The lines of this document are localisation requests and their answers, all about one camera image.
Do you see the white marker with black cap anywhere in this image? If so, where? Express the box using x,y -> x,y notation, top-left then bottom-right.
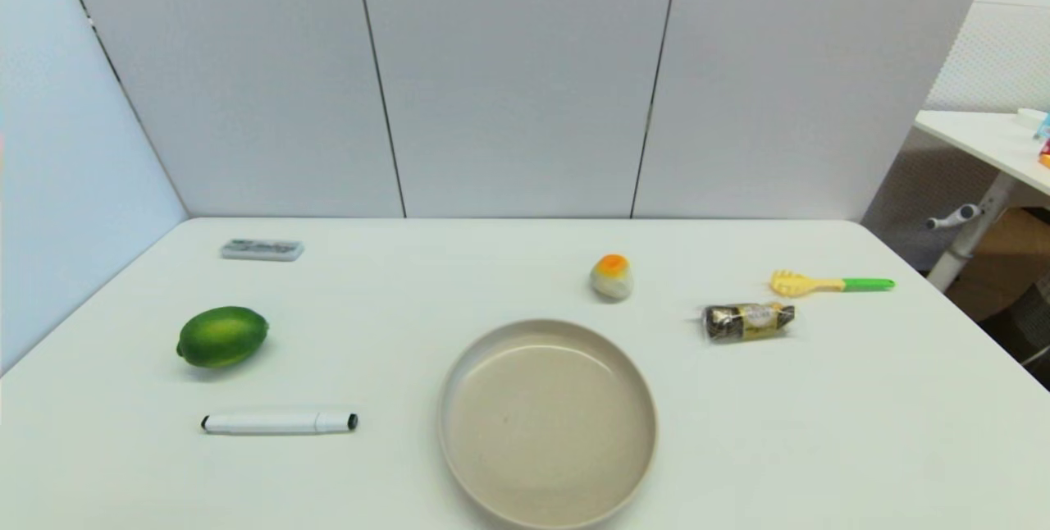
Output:
201,411 -> 359,436

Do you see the white toy egg orange yolk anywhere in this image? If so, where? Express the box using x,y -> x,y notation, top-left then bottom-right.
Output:
590,254 -> 634,301

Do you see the beige round plate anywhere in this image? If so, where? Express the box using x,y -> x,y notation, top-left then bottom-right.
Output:
438,318 -> 659,530

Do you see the gold wrapped candy pack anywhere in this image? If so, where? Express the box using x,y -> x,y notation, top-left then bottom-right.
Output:
701,302 -> 797,343

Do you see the green lime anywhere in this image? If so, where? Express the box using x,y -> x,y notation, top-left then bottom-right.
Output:
176,306 -> 270,368

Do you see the white side table leg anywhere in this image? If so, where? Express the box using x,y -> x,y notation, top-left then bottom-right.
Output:
927,172 -> 1018,293

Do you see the white side table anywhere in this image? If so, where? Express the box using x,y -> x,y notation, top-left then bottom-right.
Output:
914,109 -> 1050,196

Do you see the brown cardboard box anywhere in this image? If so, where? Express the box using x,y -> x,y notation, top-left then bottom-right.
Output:
947,208 -> 1050,322

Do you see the white pegboard panel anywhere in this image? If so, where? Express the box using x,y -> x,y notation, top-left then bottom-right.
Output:
926,0 -> 1050,113

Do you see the yellow toy fork green handle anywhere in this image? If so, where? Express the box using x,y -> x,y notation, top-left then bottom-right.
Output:
769,269 -> 896,299

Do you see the grey table crank handle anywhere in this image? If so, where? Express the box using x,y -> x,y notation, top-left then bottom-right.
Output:
926,203 -> 983,231

